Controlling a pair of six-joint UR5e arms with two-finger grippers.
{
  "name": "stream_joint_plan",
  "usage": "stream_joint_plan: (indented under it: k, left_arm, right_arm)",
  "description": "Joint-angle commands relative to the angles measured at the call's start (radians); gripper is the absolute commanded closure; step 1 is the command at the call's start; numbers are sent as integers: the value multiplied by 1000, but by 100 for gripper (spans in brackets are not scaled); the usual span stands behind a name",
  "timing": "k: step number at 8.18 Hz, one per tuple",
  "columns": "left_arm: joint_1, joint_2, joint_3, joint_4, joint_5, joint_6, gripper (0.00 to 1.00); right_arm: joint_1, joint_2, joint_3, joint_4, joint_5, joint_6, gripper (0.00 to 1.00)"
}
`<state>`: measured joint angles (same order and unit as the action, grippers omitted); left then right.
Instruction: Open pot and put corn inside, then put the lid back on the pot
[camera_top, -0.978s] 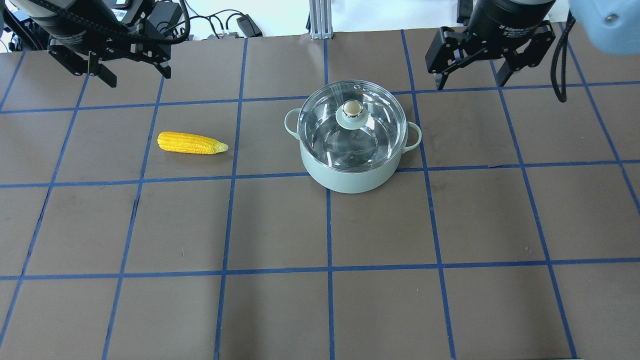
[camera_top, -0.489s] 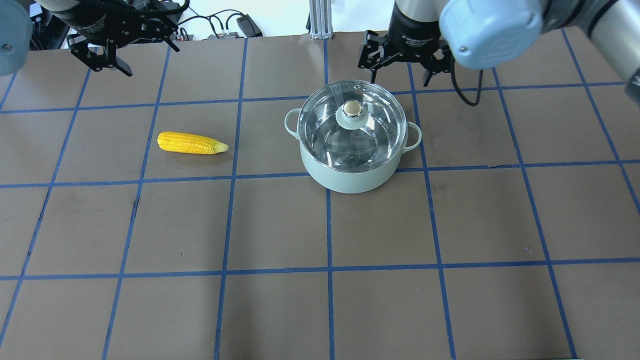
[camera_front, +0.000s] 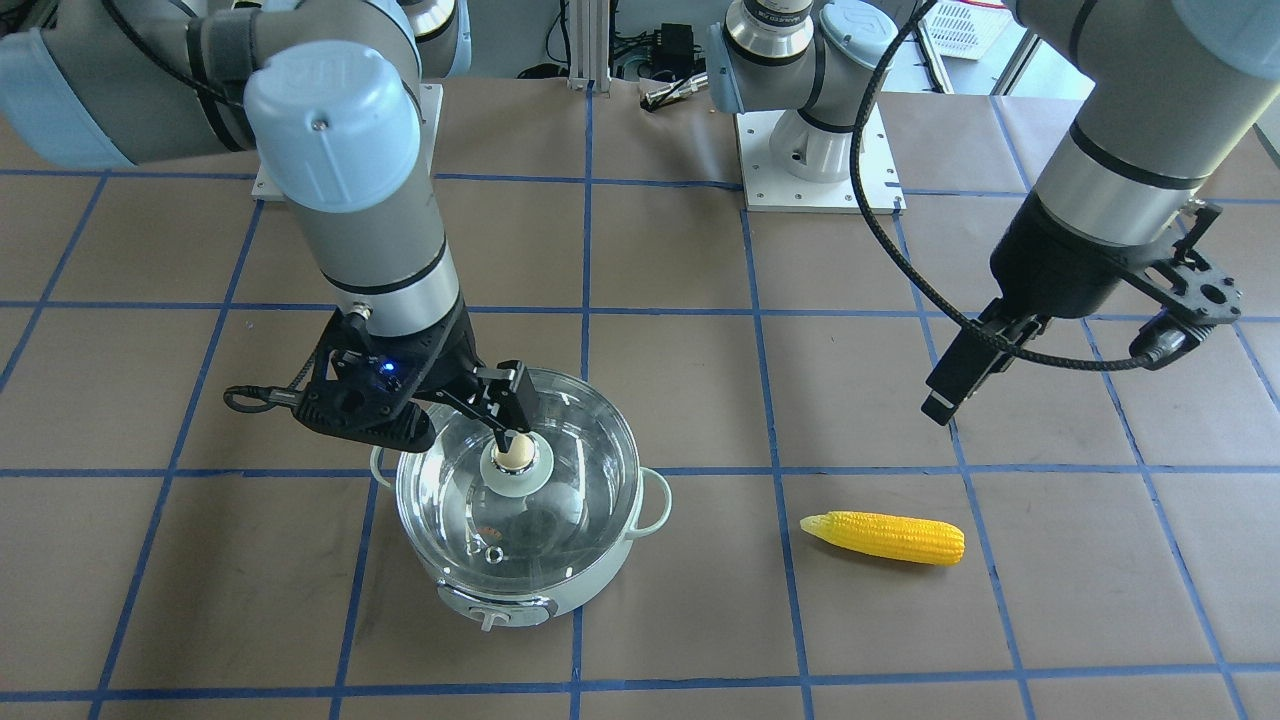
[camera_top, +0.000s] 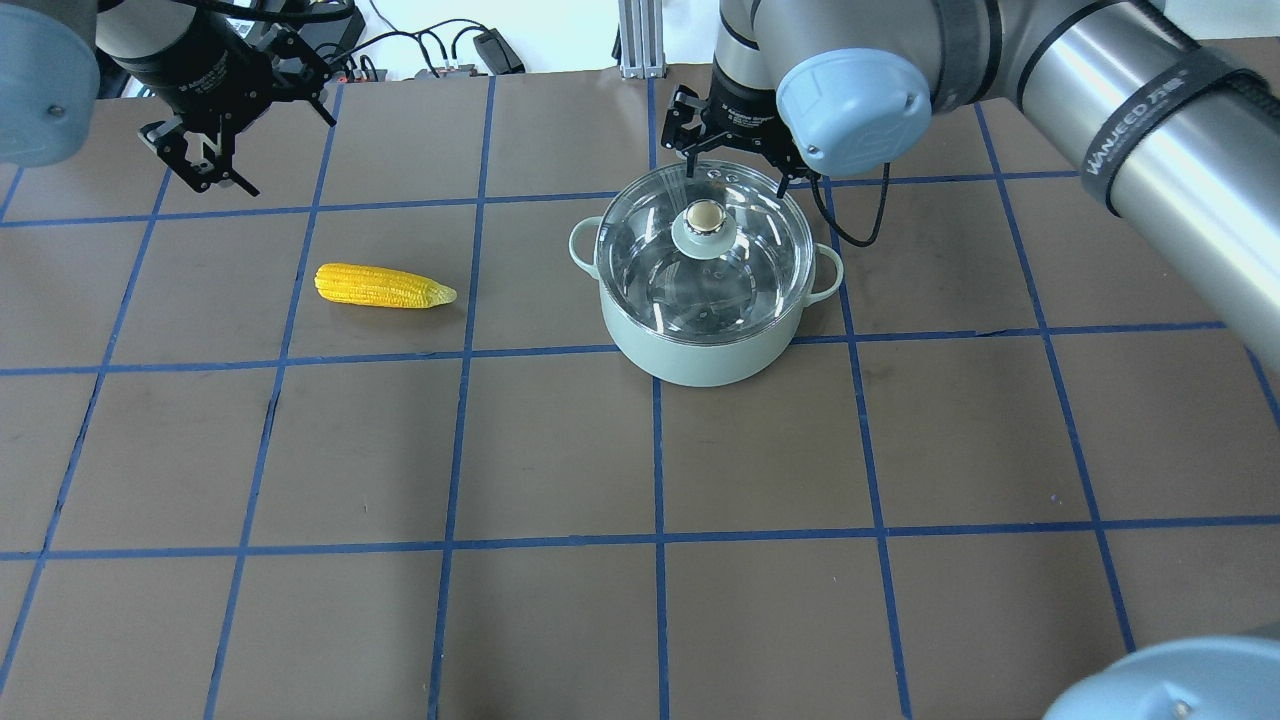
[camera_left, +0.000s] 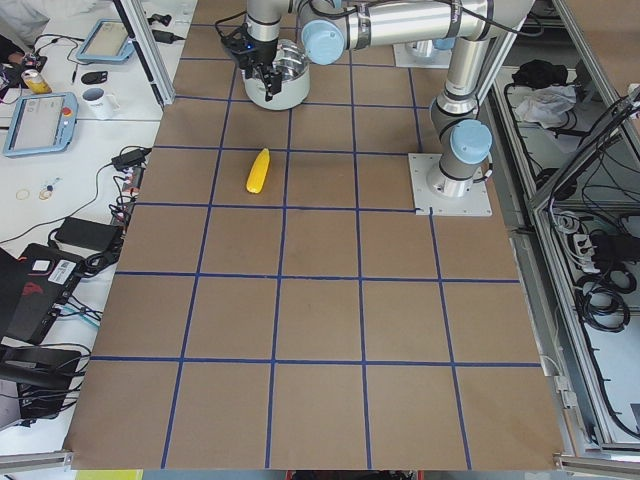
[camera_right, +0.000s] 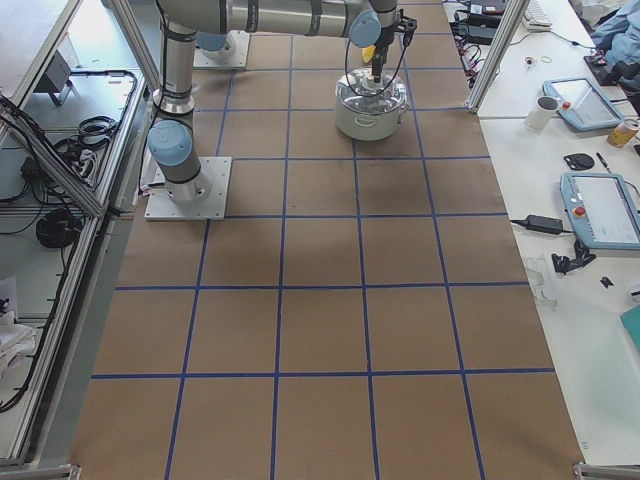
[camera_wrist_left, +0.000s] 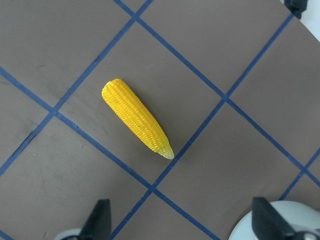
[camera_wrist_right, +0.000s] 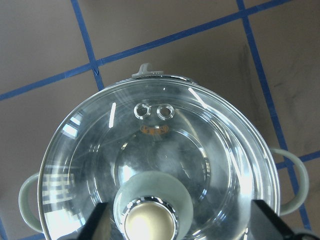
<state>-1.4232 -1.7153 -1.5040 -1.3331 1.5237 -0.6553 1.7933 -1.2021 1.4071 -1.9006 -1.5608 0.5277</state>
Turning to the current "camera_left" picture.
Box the far blue teach pendant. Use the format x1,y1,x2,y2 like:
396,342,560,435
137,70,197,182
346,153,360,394
76,19,135,64

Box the mint green cooking pot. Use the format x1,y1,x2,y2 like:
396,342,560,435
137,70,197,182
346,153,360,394
243,39,310,111

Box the white mug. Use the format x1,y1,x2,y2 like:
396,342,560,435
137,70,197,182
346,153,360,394
82,87,120,120

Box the black cloth bundle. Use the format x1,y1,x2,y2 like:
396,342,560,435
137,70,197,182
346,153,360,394
512,59,568,89

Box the black laptop with red logo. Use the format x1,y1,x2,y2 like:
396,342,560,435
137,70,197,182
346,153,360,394
1,243,84,345

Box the yellow corn cob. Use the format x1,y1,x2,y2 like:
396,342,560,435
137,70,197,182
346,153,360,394
245,148,271,194

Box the black power adapter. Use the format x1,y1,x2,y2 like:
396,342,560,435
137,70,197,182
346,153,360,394
54,217,123,251

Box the yellow drink can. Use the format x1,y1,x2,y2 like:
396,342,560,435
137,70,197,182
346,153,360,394
21,69,52,94

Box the small black power brick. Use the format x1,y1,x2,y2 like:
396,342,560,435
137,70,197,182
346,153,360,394
111,147,152,171

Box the aluminium frame post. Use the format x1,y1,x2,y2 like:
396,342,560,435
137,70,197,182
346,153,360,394
113,0,175,109

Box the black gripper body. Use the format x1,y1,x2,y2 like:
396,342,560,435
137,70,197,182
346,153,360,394
221,24,276,70

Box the glass pot lid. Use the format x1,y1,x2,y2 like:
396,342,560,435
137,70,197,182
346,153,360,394
252,38,308,83

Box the near blue teach pendant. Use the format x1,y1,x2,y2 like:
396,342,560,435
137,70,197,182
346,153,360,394
2,92,78,158

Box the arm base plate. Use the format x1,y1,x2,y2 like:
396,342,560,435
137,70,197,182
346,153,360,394
393,43,451,69
408,153,493,217

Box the coiled black cables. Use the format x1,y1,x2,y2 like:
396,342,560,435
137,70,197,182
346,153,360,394
572,269,632,332

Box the white crumpled cloth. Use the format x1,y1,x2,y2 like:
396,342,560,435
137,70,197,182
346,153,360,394
514,86,577,128

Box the black computer mouse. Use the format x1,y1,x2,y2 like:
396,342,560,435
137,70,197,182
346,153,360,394
81,71,108,85

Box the blue teach pendant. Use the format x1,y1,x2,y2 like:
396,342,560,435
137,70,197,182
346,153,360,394
2,92,78,158
76,19,135,64

